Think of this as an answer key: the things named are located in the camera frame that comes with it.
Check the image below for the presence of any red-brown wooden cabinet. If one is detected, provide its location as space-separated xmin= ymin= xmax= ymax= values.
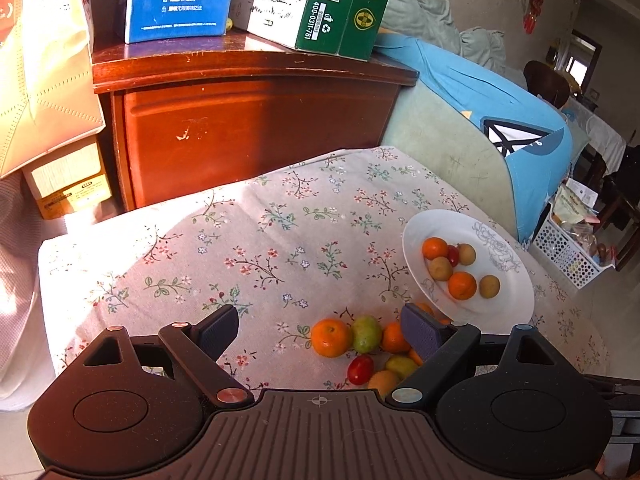
xmin=92 ymin=27 xmax=420 ymax=212

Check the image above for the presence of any pale snack packet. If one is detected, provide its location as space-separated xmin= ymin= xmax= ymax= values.
xmin=552 ymin=182 xmax=598 ymax=226

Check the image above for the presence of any floral tablecloth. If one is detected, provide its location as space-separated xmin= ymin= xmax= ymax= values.
xmin=37 ymin=146 xmax=613 ymax=411

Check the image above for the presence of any dark wooden chair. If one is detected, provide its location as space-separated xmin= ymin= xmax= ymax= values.
xmin=522 ymin=60 xmax=571 ymax=108

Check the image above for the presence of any white ceramic plate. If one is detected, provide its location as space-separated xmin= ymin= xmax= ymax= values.
xmin=402 ymin=209 xmax=535 ymax=326

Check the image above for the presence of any white plastic basket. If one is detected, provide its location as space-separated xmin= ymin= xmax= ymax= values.
xmin=530 ymin=202 xmax=616 ymax=291

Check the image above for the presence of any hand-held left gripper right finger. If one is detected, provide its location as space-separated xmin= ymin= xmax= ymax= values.
xmin=391 ymin=302 xmax=561 ymax=406

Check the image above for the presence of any blue carton box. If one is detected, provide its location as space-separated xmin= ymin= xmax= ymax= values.
xmin=122 ymin=0 xmax=240 ymax=44

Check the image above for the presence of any grey-green blanket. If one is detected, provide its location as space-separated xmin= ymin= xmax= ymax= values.
xmin=382 ymin=0 xmax=526 ymax=81

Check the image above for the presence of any green lime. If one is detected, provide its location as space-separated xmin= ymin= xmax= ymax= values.
xmin=351 ymin=315 xmax=384 ymax=354
xmin=384 ymin=355 xmax=420 ymax=381

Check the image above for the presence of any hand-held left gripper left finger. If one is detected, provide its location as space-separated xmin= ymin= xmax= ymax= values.
xmin=77 ymin=304 xmax=253 ymax=408

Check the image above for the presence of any pale green cloth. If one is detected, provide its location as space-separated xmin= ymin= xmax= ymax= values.
xmin=562 ymin=97 xmax=628 ymax=176

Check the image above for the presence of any blue printed cloth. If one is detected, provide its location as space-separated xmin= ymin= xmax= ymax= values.
xmin=372 ymin=32 xmax=575 ymax=243

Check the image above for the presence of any yellow and white small carton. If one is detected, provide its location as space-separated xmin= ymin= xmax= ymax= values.
xmin=22 ymin=137 xmax=113 ymax=221

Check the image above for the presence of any cream paper bag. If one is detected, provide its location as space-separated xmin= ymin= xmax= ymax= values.
xmin=0 ymin=0 xmax=107 ymax=178

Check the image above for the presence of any green and white carton box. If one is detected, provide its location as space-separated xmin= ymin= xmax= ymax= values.
xmin=232 ymin=0 xmax=403 ymax=59

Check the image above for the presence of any dark window frame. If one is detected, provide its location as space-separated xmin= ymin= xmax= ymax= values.
xmin=565 ymin=30 xmax=603 ymax=96

